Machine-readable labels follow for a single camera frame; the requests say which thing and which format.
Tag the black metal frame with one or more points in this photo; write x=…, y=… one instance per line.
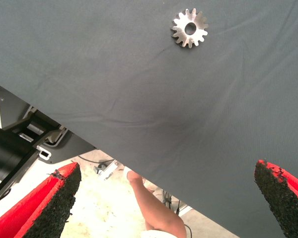
x=62, y=146

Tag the silver metal bracket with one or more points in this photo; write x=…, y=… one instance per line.
x=106, y=171

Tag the large steel gear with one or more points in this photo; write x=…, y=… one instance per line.
x=179, y=29

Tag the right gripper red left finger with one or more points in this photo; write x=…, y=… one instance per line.
x=39, y=213

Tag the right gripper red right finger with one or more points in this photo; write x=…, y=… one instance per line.
x=288, y=203

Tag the dark grey table cloth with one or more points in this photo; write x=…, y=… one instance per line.
x=164, y=99

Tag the person's bare leg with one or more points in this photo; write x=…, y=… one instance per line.
x=159, y=213

